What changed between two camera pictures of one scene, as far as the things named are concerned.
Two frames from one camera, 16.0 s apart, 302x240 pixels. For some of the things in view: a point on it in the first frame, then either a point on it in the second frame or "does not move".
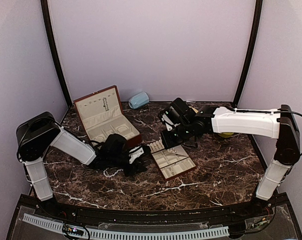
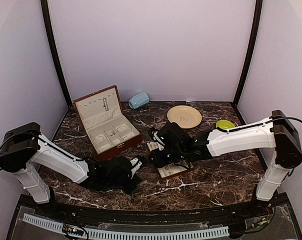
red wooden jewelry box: (101, 114) does not move
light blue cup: (138, 100) does not move
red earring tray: (172, 161) does not move
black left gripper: (136, 166) -> (129, 189)
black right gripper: (168, 142) -> (159, 161)
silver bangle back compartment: (122, 128) does not move
